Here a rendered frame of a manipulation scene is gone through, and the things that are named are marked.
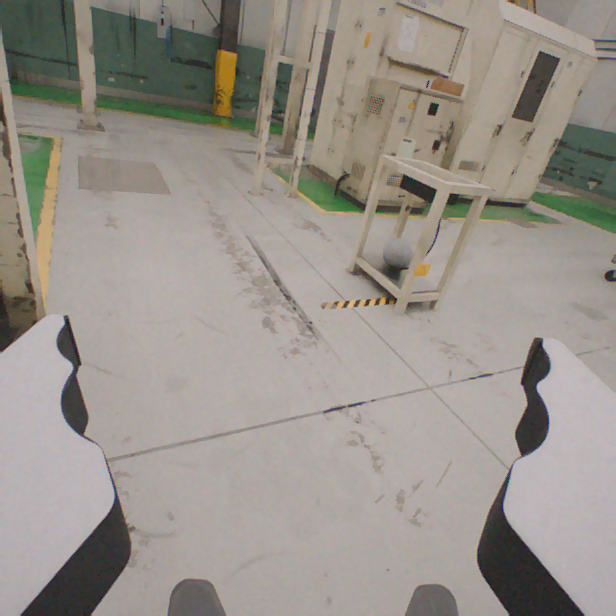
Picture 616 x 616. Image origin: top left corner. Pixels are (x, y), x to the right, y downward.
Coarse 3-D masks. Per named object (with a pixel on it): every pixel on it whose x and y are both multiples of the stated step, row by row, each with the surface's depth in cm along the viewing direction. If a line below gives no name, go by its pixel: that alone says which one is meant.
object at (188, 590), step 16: (176, 592) 5; (192, 592) 5; (208, 592) 5; (416, 592) 5; (432, 592) 5; (448, 592) 5; (176, 608) 5; (192, 608) 5; (208, 608) 5; (416, 608) 5; (432, 608) 5; (448, 608) 5
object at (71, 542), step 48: (48, 336) 9; (0, 384) 8; (48, 384) 8; (0, 432) 7; (48, 432) 7; (0, 480) 6; (48, 480) 6; (96, 480) 6; (0, 528) 6; (48, 528) 6; (96, 528) 6; (0, 576) 5; (48, 576) 5; (96, 576) 6
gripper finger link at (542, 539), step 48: (528, 384) 11; (576, 384) 9; (528, 432) 9; (576, 432) 8; (528, 480) 7; (576, 480) 7; (528, 528) 6; (576, 528) 6; (528, 576) 6; (576, 576) 6
